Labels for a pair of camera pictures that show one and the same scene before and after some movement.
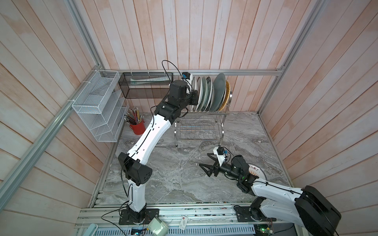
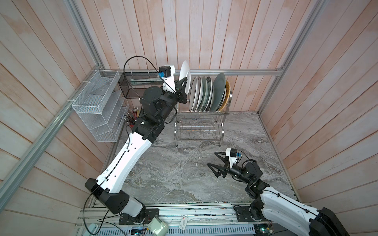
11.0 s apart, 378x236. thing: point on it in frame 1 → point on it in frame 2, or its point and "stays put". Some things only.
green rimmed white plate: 210,92 stays put
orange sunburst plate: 200,94 stays put
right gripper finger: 210,167 → 223,170
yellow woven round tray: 228,94 stays put
